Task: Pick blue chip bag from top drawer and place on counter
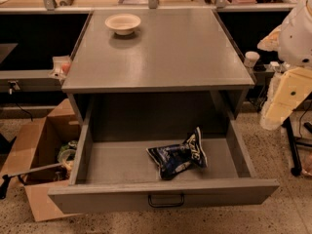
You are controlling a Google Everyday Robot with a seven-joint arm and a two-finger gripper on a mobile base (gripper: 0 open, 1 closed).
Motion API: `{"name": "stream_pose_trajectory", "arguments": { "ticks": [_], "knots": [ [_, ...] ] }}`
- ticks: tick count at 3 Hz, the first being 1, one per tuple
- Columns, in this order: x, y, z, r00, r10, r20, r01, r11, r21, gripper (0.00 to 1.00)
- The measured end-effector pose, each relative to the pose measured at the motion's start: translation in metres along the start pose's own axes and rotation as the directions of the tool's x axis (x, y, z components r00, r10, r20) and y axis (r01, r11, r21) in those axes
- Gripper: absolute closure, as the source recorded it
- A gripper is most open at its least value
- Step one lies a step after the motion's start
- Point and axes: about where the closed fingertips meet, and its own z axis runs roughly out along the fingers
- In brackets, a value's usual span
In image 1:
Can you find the grey cabinet counter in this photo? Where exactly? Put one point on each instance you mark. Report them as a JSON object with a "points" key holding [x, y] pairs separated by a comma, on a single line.
{"points": [[173, 50]]}

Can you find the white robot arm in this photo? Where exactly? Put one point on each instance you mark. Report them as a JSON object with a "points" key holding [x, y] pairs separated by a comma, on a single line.
{"points": [[292, 40]]}

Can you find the black drawer handle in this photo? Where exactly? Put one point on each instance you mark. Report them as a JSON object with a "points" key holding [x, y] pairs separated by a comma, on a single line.
{"points": [[165, 201]]}

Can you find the cardboard box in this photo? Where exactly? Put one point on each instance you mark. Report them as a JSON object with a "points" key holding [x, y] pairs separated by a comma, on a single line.
{"points": [[38, 144]]}

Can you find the white capped bottle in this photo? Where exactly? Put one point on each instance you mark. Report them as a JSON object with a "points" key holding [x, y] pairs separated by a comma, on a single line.
{"points": [[251, 58]]}

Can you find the green item in box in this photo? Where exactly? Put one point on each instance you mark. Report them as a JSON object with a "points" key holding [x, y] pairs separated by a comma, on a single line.
{"points": [[67, 154]]}

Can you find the blue chip bag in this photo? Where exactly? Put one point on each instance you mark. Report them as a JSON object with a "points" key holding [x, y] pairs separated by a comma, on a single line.
{"points": [[174, 159]]}

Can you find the clear plastic snack package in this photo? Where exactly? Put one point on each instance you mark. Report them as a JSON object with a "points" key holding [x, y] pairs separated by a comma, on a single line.
{"points": [[61, 66]]}

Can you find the black tripod leg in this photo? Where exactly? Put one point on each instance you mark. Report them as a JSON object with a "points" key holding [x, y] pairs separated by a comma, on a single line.
{"points": [[296, 169]]}

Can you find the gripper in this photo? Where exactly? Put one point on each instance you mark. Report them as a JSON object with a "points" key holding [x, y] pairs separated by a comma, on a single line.
{"points": [[296, 38]]}

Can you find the white paper bowl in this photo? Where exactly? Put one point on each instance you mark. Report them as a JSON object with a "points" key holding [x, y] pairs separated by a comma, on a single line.
{"points": [[123, 24]]}

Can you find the grey open drawer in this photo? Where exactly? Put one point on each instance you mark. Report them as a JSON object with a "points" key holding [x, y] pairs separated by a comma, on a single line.
{"points": [[139, 152]]}

